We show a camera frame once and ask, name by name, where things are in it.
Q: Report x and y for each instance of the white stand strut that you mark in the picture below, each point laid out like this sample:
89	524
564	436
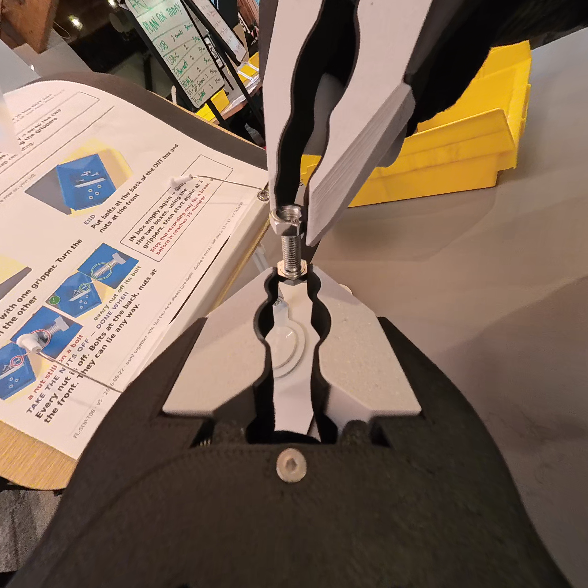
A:
260	259

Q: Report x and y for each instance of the wooden beam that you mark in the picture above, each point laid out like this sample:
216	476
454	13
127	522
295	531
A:
32	23

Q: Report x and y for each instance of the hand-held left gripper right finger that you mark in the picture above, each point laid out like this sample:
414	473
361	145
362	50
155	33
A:
363	363

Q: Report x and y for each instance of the instruction sheet on stand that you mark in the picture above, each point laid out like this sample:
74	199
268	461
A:
32	459

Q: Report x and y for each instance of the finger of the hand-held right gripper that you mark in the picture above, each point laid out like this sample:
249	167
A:
381	69
280	69

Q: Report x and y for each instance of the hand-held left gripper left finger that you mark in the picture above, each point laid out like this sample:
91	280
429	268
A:
220	358

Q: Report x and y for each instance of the yellow plastic bin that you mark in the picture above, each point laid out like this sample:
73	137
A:
436	156

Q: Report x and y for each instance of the person's right hand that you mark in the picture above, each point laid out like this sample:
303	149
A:
450	46

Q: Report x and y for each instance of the whiteboard with green writing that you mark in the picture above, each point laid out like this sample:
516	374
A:
179	50

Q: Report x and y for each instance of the whiteboard with black writing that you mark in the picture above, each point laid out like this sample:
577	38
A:
225	32

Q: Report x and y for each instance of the steel hex nut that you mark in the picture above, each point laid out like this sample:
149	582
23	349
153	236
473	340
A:
294	272

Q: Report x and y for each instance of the steel hex bolt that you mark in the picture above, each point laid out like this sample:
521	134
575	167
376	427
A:
289	250

